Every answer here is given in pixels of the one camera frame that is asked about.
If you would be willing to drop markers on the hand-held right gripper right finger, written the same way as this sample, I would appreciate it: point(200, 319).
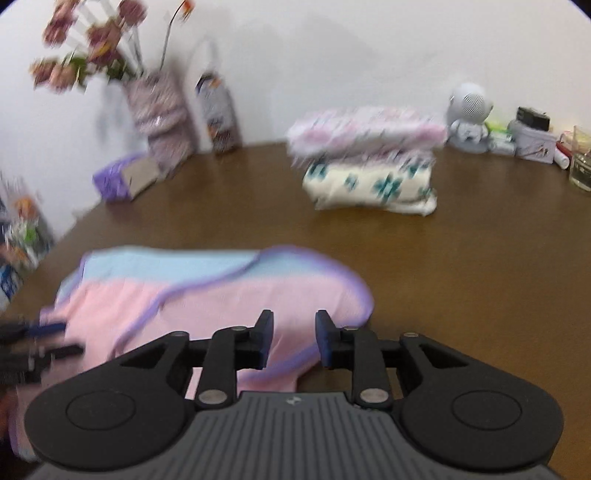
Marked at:
point(323, 344)

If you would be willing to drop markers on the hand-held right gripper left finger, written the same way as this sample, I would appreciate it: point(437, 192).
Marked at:
point(265, 341)

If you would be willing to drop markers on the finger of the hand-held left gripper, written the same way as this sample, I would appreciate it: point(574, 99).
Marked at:
point(41, 330)
point(60, 354)

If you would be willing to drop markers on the pink and blue mesh garment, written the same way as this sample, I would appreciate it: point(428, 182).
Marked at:
point(184, 295)

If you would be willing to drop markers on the blue and white carton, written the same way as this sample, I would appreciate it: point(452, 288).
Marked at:
point(9, 286)

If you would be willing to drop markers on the rolling storage cart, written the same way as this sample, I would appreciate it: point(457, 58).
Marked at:
point(23, 230)

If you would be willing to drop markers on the cream flowered folded cloth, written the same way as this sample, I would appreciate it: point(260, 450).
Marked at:
point(364, 184)

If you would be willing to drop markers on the purple tissue box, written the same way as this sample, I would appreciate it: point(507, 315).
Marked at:
point(115, 177)

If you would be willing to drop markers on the pink floral folded cloth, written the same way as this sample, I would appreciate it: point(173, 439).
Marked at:
point(364, 127)

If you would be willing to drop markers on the tea bottle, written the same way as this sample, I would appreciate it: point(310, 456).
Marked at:
point(217, 115)

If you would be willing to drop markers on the purple fuzzy vase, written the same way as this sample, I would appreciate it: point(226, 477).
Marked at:
point(159, 120)

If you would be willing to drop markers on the green and white small box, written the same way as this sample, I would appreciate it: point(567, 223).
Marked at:
point(501, 143)

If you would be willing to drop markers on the white robot toy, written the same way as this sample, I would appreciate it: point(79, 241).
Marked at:
point(471, 106)

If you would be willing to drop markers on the grey tin box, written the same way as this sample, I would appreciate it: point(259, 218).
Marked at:
point(533, 145)

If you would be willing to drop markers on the dried rose bouquet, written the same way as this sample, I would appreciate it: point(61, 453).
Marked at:
point(101, 37)

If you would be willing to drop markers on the red and white tube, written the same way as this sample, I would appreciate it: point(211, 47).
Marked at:
point(563, 154)

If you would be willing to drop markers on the black rectangular device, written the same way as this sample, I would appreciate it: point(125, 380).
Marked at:
point(533, 119)

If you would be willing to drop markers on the glass cup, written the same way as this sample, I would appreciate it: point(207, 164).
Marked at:
point(581, 170)

